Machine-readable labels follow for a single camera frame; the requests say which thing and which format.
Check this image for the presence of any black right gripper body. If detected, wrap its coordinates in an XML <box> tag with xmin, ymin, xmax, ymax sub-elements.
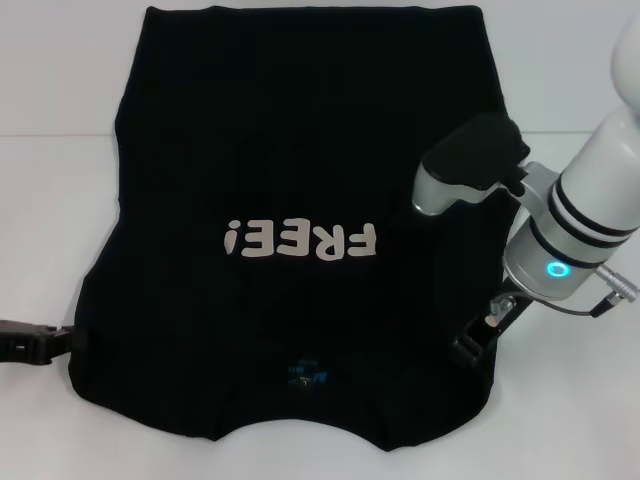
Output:
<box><xmin>482</xmin><ymin>277</ymin><xmax>534</xmax><ymax>339</ymax></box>

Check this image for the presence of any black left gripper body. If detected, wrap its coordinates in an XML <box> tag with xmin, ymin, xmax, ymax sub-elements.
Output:
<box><xmin>0</xmin><ymin>319</ymin><xmax>56</xmax><ymax>369</ymax></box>

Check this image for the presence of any black shirt with FREE print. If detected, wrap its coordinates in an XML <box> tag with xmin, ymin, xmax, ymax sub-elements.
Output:
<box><xmin>69</xmin><ymin>4</ymin><xmax>524</xmax><ymax>441</ymax></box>

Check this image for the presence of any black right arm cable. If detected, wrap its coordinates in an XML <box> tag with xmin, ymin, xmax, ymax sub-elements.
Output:
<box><xmin>492</xmin><ymin>264</ymin><xmax>640</xmax><ymax>319</ymax></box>

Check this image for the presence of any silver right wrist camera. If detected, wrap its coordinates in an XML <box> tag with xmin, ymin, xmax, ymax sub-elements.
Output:
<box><xmin>410</xmin><ymin>112</ymin><xmax>532</xmax><ymax>217</ymax></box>

